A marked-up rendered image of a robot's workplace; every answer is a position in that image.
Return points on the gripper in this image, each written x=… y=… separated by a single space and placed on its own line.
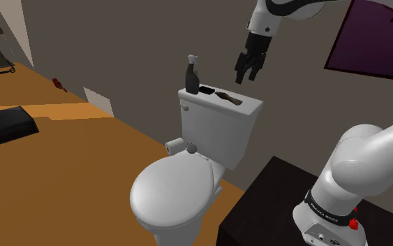
x=257 y=46

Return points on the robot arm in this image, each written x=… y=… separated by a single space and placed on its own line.
x=363 y=163

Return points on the dark brown brush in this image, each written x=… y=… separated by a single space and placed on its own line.
x=229 y=98

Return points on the small black flat box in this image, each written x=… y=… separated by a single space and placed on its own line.
x=206 y=90

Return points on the black spray bottle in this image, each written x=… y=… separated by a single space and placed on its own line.
x=192 y=78

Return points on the toilet paper roll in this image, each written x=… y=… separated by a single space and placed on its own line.
x=173 y=145

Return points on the white toilet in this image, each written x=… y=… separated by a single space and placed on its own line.
x=196 y=163

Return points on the dark robot stand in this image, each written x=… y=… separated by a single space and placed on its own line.
x=267 y=211

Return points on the small red object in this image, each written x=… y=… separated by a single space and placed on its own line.
x=58 y=84

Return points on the purple wall picture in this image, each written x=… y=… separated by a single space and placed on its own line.
x=376 y=44

